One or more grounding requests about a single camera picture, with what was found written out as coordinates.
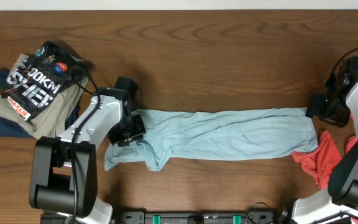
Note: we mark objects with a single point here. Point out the khaki folded garment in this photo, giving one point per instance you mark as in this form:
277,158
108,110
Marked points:
59,100

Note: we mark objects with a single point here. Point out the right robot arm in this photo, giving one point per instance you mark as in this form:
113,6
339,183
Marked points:
340,199

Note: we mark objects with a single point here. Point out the black printed folded shirt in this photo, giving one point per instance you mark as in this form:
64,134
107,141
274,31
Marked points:
50,59

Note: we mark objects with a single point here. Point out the red t-shirt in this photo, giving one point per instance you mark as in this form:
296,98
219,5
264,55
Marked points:
322,161

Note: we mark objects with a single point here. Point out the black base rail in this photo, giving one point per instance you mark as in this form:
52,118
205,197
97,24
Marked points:
197,217

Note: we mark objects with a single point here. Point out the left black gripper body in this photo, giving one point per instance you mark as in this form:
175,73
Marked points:
128,130

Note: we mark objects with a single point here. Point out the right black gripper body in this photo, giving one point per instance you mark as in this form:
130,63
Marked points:
331,110

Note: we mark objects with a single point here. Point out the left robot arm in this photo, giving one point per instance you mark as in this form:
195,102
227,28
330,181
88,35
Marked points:
64,169

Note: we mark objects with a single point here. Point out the light blue t-shirt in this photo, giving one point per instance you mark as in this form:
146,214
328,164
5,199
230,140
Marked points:
222,136

